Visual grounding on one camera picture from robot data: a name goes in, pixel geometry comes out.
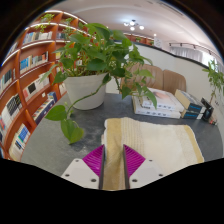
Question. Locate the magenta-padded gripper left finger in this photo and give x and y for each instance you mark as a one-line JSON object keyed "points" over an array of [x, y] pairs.
{"points": [[93, 160]]}

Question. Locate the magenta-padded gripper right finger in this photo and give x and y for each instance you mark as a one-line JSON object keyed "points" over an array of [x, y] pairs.
{"points": [[134, 161]]}

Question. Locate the cream and tan towel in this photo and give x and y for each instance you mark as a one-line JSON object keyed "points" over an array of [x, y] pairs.
{"points": [[160, 140]]}

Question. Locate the thick white book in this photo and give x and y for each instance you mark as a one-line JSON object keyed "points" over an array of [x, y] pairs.
{"points": [[150, 111]]}

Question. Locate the green plant in white pot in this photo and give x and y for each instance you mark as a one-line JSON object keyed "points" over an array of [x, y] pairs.
{"points": [[85, 90]]}

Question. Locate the thick dark-spined book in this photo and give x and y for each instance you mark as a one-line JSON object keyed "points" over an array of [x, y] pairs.
{"points": [[190, 115]]}

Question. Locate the book with dark mottled cover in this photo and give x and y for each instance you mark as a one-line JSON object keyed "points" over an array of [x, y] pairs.
{"points": [[188, 100]]}

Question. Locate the brown padded chair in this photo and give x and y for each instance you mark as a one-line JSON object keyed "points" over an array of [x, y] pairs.
{"points": [[174, 81], [156, 78]]}

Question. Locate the leafy plant in black pot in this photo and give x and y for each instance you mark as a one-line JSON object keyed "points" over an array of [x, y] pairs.
{"points": [[207, 110]]}

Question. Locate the orange bookshelf unit with books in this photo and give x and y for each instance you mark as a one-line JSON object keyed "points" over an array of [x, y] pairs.
{"points": [[31, 86]]}

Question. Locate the white curtain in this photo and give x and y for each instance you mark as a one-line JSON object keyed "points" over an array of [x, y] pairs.
{"points": [[186, 53]]}

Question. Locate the small white sign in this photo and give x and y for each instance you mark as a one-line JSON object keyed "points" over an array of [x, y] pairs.
{"points": [[157, 42]]}

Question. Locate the cluster ceiling lamp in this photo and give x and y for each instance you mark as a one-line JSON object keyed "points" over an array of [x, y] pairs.
{"points": [[133, 25]]}

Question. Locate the black track light rail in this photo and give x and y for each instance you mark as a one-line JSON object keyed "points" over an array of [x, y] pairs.
{"points": [[190, 46]]}

